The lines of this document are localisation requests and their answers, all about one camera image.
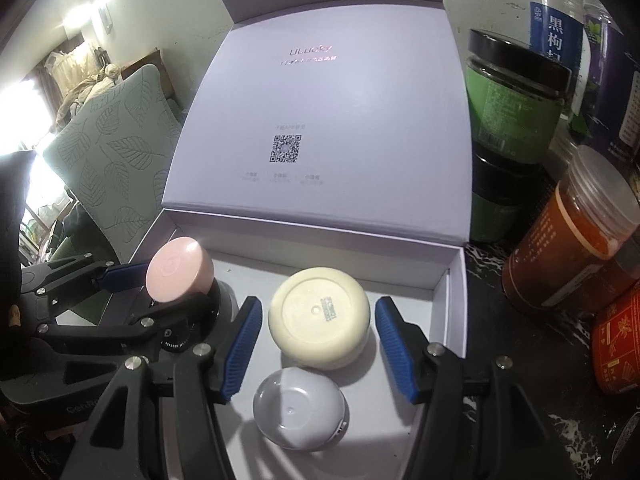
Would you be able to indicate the orange contents clear jar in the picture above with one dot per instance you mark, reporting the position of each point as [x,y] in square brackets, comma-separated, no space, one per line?
[555,240]

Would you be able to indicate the pile of clothes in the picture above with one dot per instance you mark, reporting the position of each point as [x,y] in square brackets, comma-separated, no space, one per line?
[85,80]

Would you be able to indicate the purple label clear jar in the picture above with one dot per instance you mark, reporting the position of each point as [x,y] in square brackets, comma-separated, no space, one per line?
[615,100]

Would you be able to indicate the green label black lid jar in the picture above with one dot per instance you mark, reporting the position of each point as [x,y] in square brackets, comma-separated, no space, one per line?
[510,105]
[500,195]

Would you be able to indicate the grey leaf pattern cushion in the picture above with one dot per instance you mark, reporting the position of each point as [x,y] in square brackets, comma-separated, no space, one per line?
[110,160]

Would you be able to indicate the white gift box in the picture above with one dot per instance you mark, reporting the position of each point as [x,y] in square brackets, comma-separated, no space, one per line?
[325,110]

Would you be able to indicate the pink round jar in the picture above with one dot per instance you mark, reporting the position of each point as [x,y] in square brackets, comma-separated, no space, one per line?
[177,270]

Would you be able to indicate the red tin can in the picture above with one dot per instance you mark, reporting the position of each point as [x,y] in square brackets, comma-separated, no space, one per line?
[620,345]

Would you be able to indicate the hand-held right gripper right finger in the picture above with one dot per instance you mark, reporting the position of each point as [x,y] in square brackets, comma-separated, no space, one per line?
[395,350]

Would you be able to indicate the white egg-shaped case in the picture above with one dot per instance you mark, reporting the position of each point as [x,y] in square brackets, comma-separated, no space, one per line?
[295,410]

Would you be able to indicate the cream jar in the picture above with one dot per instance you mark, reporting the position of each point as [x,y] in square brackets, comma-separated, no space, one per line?
[320,320]

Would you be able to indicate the blue label clear jar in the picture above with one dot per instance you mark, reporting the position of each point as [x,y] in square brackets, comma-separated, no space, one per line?
[557,35]

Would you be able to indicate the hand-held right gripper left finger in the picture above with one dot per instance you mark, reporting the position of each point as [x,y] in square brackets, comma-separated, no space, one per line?
[240,350]

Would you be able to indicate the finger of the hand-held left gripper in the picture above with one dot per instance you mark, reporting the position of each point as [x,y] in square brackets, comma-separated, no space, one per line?
[125,330]
[127,277]

